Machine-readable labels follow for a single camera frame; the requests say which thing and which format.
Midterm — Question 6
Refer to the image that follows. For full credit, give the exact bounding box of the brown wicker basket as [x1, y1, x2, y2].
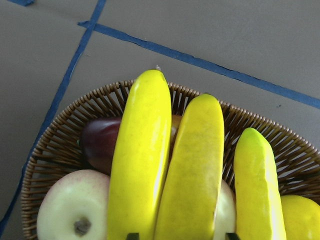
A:
[20, 80, 320, 240]

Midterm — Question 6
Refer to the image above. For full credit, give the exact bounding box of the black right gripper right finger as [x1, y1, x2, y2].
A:
[225, 232, 240, 240]

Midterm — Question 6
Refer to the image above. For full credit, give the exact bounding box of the yellow lemon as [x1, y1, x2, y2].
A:
[281, 195, 320, 240]

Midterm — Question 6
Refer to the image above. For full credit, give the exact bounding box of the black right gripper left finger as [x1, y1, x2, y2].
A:
[126, 232, 140, 240]

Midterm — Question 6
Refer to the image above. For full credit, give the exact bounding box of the pale pink apple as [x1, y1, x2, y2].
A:
[36, 169, 110, 240]

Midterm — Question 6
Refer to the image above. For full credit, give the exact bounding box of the pale yellow pear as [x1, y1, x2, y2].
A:
[213, 180, 236, 240]

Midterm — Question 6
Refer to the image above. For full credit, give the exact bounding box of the yellow banana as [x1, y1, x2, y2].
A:
[233, 127, 287, 240]
[107, 69, 172, 240]
[154, 93, 225, 240]

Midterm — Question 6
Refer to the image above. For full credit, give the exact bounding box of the dark red plum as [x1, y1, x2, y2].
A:
[79, 116, 122, 175]

